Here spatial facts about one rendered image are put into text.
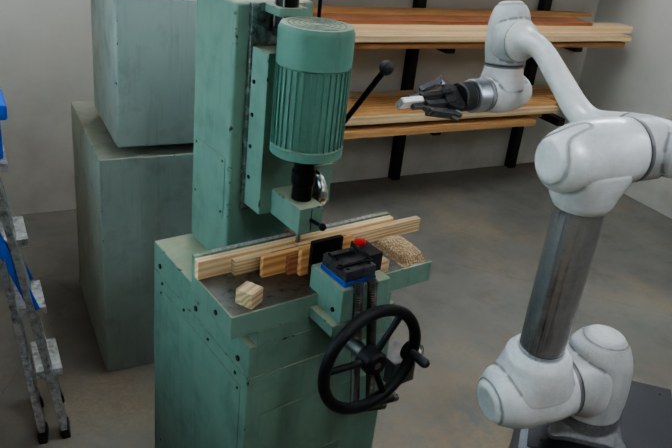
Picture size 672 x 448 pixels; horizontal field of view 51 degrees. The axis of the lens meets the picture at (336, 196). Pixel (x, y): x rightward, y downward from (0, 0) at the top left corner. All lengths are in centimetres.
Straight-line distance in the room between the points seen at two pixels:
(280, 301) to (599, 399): 78
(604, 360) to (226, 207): 100
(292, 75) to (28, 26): 238
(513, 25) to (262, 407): 114
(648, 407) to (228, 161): 127
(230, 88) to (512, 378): 95
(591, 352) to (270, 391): 77
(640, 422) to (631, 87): 351
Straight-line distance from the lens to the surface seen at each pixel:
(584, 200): 142
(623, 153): 142
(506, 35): 189
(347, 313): 166
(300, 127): 162
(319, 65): 157
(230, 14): 176
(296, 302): 169
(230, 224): 192
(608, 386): 182
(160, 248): 209
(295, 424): 193
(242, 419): 183
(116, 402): 279
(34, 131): 397
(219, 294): 169
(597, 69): 548
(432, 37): 395
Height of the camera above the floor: 181
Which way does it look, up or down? 24 degrees down
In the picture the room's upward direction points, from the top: 6 degrees clockwise
